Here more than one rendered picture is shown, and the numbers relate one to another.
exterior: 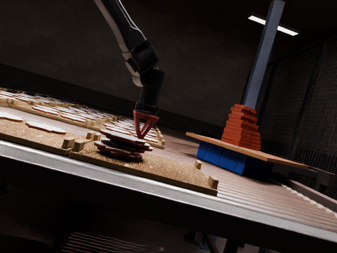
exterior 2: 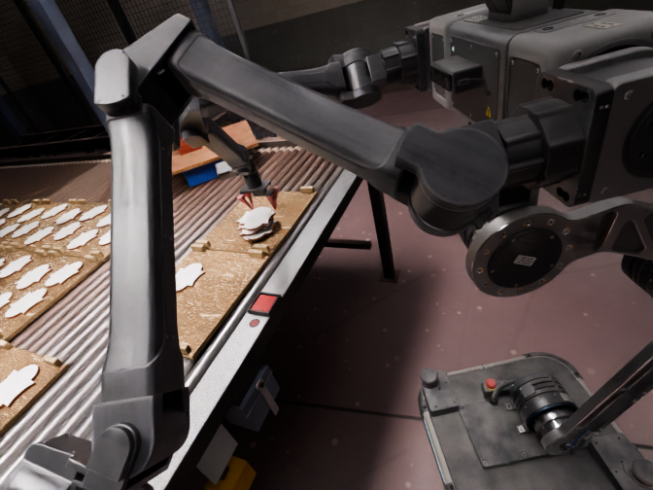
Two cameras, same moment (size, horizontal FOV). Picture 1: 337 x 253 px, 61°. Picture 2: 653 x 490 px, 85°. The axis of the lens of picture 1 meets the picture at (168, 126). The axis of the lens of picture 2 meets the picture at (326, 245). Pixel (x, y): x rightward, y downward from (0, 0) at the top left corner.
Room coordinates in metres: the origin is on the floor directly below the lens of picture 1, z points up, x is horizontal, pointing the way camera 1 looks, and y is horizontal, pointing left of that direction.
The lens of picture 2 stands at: (0.00, 0.93, 1.64)
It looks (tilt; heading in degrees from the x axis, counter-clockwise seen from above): 36 degrees down; 306
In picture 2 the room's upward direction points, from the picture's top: 16 degrees counter-clockwise
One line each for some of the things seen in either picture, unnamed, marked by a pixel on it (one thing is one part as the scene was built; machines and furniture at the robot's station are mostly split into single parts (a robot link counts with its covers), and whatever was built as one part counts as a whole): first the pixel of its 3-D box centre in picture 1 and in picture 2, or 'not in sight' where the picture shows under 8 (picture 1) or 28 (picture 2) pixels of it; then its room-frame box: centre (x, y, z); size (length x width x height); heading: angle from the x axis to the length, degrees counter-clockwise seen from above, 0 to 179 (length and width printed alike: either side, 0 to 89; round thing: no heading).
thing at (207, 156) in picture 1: (235, 158); (212, 159); (1.57, -0.40, 0.97); 0.31 x 0.31 x 0.10; 44
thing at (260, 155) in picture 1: (246, 150); (209, 145); (1.60, -0.46, 1.03); 0.50 x 0.50 x 0.02; 44
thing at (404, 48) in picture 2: not in sight; (400, 63); (0.27, 0.12, 1.45); 0.09 x 0.08 x 0.12; 122
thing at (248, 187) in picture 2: (149, 98); (253, 181); (0.85, 0.08, 1.13); 0.10 x 0.07 x 0.07; 10
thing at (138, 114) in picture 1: (143, 122); (268, 197); (0.82, 0.07, 1.06); 0.07 x 0.07 x 0.09; 10
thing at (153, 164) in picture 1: (146, 162); (259, 219); (0.94, 0.04, 0.93); 0.41 x 0.35 x 0.02; 94
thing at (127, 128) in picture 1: (133, 129); (67, 224); (2.04, 0.24, 0.94); 0.41 x 0.35 x 0.04; 95
